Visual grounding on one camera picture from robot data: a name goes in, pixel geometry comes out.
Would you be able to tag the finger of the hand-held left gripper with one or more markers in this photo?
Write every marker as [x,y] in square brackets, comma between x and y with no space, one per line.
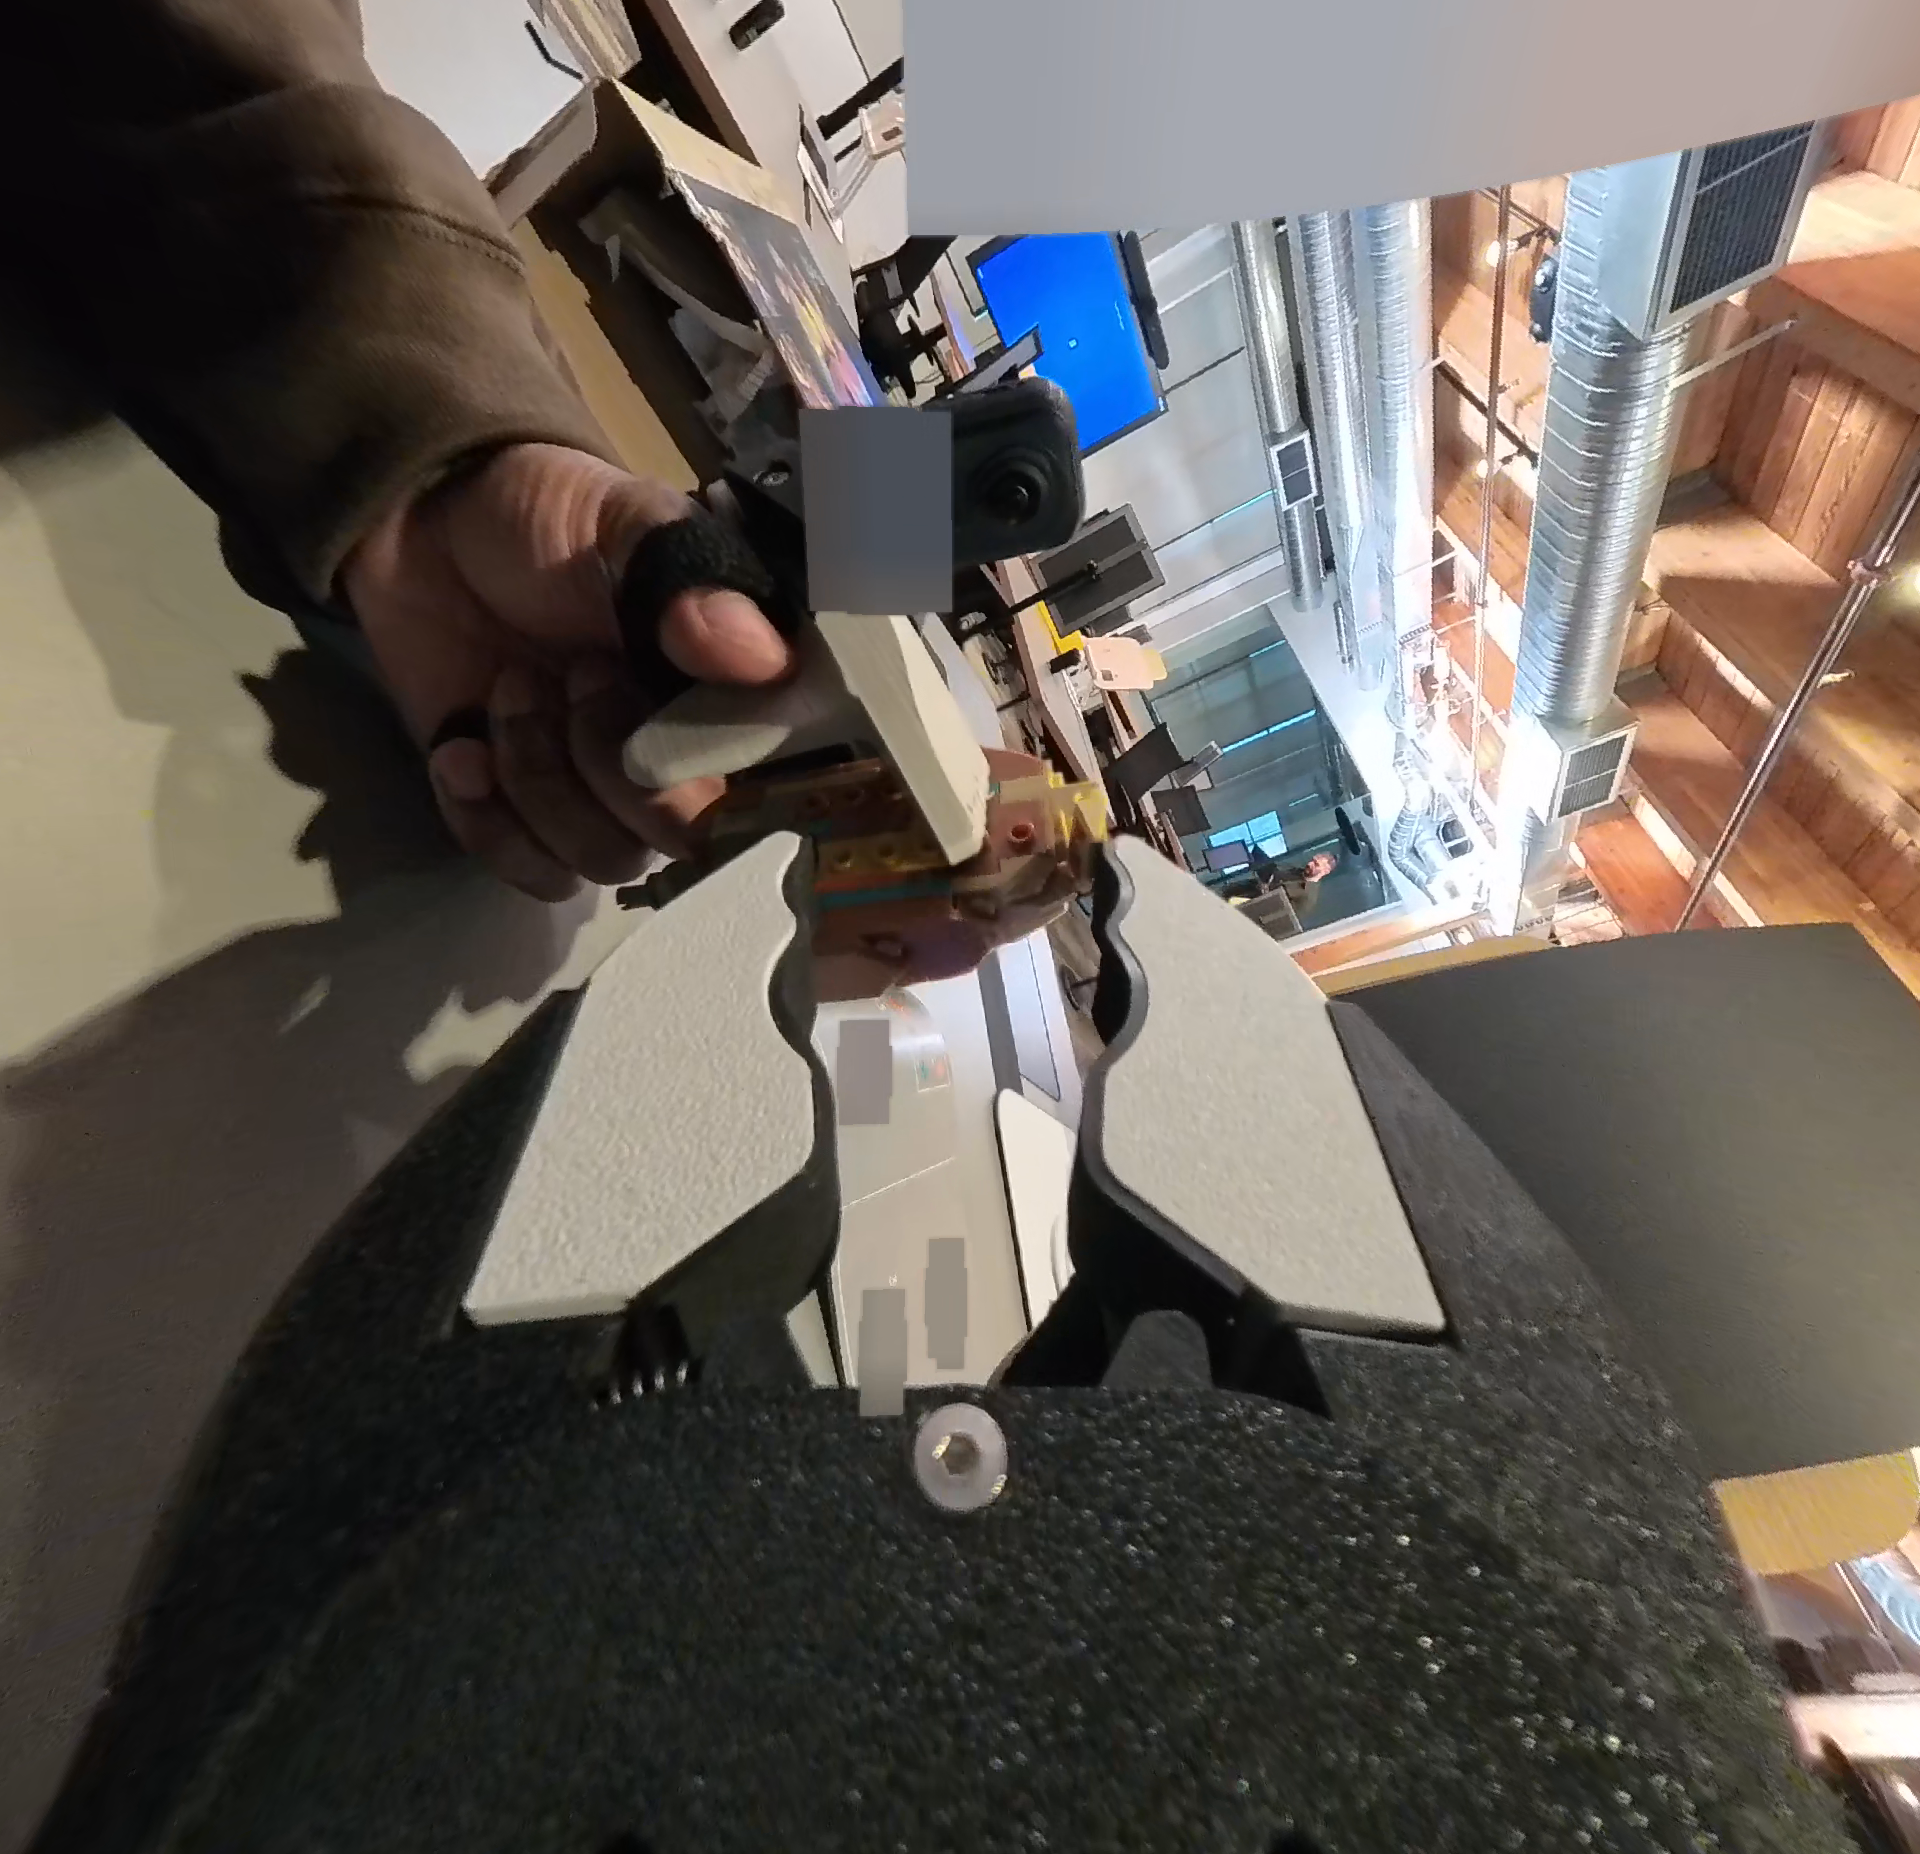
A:
[916,745]

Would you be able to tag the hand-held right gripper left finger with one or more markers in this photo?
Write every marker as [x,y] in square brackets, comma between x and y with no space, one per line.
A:
[646,1135]

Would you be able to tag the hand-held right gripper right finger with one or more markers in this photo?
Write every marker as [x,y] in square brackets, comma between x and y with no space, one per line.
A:
[1260,1135]

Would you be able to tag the brown and tan brick model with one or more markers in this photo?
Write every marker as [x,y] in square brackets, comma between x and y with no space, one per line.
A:
[901,908]

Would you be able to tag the person's left forearm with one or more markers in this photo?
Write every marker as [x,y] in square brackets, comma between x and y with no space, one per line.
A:
[225,234]

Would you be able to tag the grey desk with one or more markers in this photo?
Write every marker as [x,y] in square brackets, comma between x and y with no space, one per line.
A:
[151,684]

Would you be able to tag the person's left hand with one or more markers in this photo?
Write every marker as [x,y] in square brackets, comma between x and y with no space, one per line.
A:
[511,609]

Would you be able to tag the grey monitor on stand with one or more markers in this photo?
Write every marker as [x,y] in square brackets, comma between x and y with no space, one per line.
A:
[1118,564]

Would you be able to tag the grey instruction booklet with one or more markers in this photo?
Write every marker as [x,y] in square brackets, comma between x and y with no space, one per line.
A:
[931,1163]

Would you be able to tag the cardboard toy box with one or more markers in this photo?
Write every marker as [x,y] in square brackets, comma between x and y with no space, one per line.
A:
[781,278]

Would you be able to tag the blue wall screen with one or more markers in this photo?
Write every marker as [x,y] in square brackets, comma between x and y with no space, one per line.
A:
[1066,309]

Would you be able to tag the thin silver air duct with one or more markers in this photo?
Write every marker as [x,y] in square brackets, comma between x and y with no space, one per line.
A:
[1321,385]

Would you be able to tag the large silver air duct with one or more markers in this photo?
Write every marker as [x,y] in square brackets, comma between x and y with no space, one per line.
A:
[1597,459]

